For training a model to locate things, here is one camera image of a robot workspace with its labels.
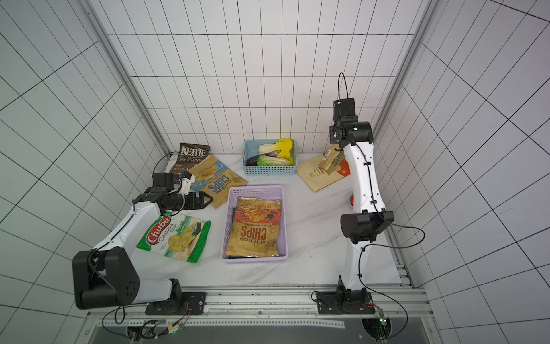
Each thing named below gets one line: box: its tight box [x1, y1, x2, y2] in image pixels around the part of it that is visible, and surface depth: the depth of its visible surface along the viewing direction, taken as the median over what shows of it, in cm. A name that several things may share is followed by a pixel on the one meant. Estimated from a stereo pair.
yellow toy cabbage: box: [275, 138, 295, 165], surface depth 113 cm
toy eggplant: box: [246, 154, 260, 167], surface depth 116 cm
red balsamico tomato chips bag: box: [225, 197, 282, 258], surface depth 89 cm
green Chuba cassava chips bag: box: [136, 212, 212, 264], surface depth 89 cm
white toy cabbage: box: [258, 143, 281, 155], surface depth 115 cm
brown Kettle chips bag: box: [169, 142, 211, 174], surface depth 120 cm
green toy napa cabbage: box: [257, 154, 291, 167], surface depth 109 cm
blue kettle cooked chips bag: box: [189, 154, 249, 210], surface depth 109 cm
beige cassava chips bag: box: [296, 154, 351, 193], surface depth 112 cm
